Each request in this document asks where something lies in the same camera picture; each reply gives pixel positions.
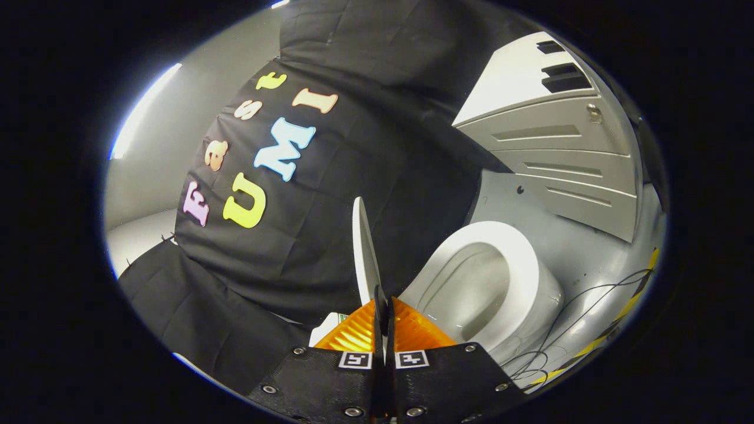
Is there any white drawer cabinet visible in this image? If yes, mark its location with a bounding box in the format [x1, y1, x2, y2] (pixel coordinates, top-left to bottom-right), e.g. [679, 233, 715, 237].
[452, 31, 643, 243]

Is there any large black block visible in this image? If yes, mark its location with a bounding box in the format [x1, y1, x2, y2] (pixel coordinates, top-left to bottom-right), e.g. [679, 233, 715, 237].
[542, 63, 593, 93]

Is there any black cable bundle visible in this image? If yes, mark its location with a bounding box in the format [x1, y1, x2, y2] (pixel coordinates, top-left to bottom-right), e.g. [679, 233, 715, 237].
[507, 268, 654, 383]

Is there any black backdrop cloth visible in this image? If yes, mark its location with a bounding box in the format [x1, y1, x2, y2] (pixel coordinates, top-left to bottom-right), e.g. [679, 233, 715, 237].
[118, 0, 531, 395]

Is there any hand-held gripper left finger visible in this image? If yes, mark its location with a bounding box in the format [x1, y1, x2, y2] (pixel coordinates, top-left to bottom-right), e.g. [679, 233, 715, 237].
[247, 286, 389, 424]

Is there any large ceiling light panel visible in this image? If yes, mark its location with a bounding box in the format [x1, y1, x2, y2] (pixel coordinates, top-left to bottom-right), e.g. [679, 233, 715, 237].
[109, 63, 183, 160]

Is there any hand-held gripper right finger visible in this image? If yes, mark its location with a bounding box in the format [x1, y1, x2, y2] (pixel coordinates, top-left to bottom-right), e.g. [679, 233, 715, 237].
[388, 296, 526, 424]

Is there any yellow black floor tape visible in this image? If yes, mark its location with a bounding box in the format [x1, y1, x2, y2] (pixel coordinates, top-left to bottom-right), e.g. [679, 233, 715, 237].
[530, 247, 660, 389]

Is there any white toilet seat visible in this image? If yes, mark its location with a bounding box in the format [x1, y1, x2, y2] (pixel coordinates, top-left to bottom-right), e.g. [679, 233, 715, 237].
[401, 221, 540, 348]

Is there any white toilet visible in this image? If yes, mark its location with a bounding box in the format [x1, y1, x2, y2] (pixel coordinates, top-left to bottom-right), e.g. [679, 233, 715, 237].
[309, 221, 565, 369]

